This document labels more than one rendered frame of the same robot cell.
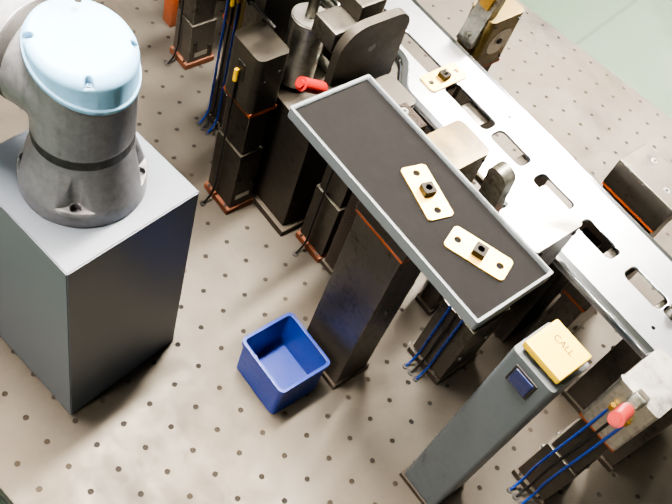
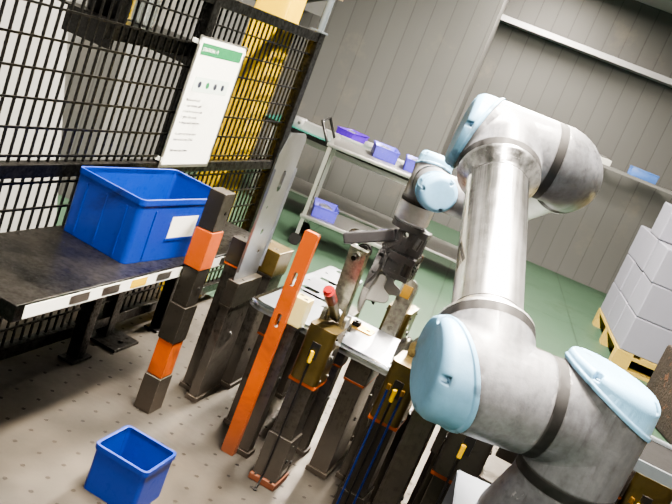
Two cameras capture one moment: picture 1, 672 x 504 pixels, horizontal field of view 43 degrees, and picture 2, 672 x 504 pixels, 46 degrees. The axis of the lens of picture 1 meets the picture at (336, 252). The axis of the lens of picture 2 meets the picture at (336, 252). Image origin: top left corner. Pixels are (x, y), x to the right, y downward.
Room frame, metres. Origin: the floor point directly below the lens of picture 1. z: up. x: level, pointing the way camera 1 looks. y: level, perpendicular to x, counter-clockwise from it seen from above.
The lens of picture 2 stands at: (-0.12, 0.89, 1.55)
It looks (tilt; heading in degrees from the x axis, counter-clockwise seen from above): 14 degrees down; 343
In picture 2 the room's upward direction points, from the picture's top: 22 degrees clockwise
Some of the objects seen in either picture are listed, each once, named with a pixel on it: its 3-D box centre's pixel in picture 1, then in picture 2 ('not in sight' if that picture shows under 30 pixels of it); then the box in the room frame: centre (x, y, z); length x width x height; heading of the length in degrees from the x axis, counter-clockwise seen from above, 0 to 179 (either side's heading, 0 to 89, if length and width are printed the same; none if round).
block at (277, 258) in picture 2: not in sight; (247, 312); (1.65, 0.50, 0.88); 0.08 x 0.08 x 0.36; 57
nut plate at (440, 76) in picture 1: (444, 75); not in sight; (1.14, -0.05, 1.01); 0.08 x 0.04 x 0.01; 148
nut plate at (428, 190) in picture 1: (427, 189); not in sight; (0.74, -0.08, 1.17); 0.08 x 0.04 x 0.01; 43
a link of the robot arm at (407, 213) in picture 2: not in sight; (413, 214); (1.42, 0.29, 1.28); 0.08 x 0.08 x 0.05
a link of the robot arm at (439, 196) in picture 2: not in sight; (442, 192); (1.32, 0.30, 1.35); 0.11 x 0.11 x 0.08; 79
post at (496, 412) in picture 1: (482, 428); not in sight; (0.59, -0.28, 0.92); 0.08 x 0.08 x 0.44; 57
